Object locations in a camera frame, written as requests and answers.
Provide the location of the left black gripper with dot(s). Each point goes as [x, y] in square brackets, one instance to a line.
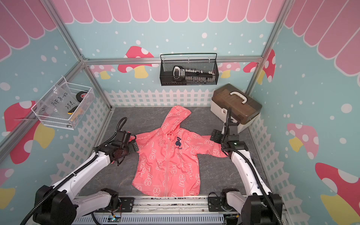
[131, 146]

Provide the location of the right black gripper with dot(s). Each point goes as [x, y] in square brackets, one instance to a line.
[217, 134]

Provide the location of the pink child rain jacket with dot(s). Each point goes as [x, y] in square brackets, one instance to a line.
[168, 164]

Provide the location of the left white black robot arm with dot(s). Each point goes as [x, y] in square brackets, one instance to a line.
[59, 204]

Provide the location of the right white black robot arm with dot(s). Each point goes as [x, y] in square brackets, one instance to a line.
[259, 206]

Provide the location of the white brown storage toolbox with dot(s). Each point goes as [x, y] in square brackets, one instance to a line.
[244, 108]

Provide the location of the yellow black tool in basket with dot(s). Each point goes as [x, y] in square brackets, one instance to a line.
[72, 110]

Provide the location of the black tape roll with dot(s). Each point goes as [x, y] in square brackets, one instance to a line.
[81, 95]

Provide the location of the clear plastic labelled bag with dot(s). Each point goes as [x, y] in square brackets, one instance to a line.
[58, 102]

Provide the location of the socket wrench set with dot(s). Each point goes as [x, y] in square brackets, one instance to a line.
[193, 77]

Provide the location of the white wire basket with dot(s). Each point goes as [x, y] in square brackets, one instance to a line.
[76, 117]

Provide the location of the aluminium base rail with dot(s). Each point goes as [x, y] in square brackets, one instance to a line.
[146, 210]

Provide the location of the black wire mesh basket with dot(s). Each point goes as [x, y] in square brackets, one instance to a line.
[198, 61]

